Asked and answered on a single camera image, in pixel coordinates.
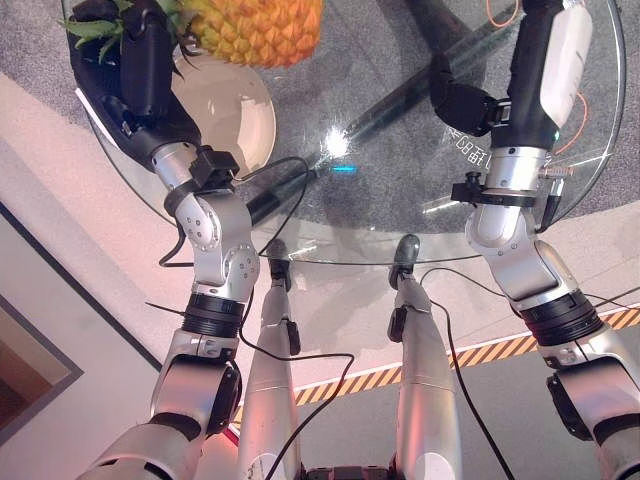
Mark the dark robot foot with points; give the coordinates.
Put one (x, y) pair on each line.
(406, 250)
(279, 262)

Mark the dark right robot foot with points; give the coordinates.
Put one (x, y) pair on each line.
(406, 250)

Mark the yellow black hazard tape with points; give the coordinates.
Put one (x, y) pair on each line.
(480, 356)

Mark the yellow pineapple with green leaves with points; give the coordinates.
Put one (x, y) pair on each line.
(260, 30)

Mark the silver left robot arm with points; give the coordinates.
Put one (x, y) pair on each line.
(225, 240)

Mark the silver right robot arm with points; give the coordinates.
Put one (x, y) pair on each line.
(520, 265)

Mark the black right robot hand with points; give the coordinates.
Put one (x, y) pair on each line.
(527, 100)

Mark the silver left robot leg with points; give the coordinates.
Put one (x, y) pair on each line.
(272, 390)

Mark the beige round plate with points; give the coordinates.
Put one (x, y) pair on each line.
(235, 115)

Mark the dark left robot foot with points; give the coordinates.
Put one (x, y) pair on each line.
(279, 262)

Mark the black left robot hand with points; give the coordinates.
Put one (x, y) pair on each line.
(145, 75)

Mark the silver right robot leg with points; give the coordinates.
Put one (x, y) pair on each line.
(425, 390)

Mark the silver robot leg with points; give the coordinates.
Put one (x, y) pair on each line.
(425, 390)
(272, 390)

